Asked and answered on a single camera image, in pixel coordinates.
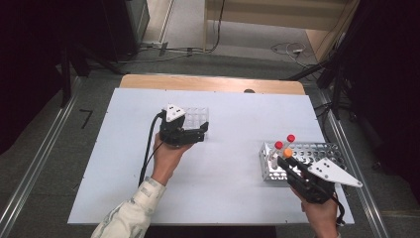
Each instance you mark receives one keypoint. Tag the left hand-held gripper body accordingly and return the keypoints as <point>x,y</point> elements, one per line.
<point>173,134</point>

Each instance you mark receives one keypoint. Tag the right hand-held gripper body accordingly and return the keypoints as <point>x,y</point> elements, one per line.
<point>313,188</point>

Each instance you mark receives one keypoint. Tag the clear plastic tube rack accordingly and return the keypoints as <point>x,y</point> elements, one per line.
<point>198,114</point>

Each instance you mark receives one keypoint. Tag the orange-capped test tube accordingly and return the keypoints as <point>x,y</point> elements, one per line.
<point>288,152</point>

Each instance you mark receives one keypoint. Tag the red-capped test tube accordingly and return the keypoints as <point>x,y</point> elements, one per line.
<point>291,138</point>
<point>279,145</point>

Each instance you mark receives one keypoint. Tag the perforated metal tube rack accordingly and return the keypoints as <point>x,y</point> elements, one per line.
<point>317,152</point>

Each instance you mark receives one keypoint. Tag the person's left hand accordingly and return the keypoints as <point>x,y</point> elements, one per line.
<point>166,160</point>

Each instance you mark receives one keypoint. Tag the person's right hand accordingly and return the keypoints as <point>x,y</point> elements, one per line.
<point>322,218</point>

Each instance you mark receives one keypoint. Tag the wooden table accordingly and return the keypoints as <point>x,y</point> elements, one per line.
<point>198,82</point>

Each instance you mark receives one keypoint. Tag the white table board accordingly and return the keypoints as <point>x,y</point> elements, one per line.
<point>214,181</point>

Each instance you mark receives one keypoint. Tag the dark round table grommet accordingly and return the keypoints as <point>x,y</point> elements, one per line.
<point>249,91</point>

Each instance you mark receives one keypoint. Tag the black tripod stand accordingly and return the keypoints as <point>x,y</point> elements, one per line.
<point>336,89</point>
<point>66,79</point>

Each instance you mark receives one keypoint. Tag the dark cabinet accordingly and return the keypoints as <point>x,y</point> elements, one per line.
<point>132,20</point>

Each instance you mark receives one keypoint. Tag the dark curtain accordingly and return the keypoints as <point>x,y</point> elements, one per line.
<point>26,66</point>
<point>389,82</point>

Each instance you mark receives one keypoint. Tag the beige wooden furniture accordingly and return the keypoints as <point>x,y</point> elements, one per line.
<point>264,13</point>

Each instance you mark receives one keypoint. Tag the aluminium floor rail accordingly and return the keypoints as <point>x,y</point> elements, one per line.
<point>374,218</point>
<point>38,157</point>

